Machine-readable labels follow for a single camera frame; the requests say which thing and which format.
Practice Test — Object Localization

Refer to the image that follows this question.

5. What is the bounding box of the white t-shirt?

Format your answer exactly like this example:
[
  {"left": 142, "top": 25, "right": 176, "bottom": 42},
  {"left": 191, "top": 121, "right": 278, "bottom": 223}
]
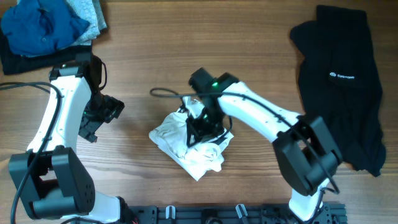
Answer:
[{"left": 149, "top": 96, "right": 234, "bottom": 181}]

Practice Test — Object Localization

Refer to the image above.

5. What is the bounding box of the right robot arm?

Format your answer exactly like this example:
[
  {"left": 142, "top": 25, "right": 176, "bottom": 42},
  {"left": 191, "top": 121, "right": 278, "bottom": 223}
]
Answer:
[{"left": 186, "top": 68, "right": 342, "bottom": 223}]

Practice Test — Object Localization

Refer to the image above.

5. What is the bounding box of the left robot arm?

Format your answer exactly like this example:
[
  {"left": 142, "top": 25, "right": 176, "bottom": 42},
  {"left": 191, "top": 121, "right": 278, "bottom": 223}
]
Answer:
[{"left": 8, "top": 52, "right": 139, "bottom": 223}]

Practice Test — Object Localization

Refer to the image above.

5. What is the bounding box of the light grey folded garment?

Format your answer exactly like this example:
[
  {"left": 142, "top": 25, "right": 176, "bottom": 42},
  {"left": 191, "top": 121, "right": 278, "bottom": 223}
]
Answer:
[{"left": 66, "top": 0, "right": 107, "bottom": 46}]

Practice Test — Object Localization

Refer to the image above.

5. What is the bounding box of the black folded garment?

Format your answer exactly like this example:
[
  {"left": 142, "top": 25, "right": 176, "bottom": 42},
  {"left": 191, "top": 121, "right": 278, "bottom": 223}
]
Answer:
[{"left": 1, "top": 32, "right": 92, "bottom": 75}]

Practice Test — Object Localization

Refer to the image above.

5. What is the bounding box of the blue shirt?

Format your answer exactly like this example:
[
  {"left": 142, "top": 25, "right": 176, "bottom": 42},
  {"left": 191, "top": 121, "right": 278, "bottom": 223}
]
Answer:
[{"left": 1, "top": 0, "right": 90, "bottom": 57}]

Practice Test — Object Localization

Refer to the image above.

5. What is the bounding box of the black garment with logo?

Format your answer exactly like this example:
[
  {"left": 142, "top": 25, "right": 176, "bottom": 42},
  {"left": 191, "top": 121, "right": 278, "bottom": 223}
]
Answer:
[{"left": 290, "top": 5, "right": 386, "bottom": 177}]

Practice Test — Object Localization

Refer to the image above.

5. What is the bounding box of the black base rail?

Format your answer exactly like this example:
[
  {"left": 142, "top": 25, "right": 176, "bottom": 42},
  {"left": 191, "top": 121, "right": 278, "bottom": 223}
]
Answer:
[{"left": 127, "top": 203, "right": 348, "bottom": 224}]

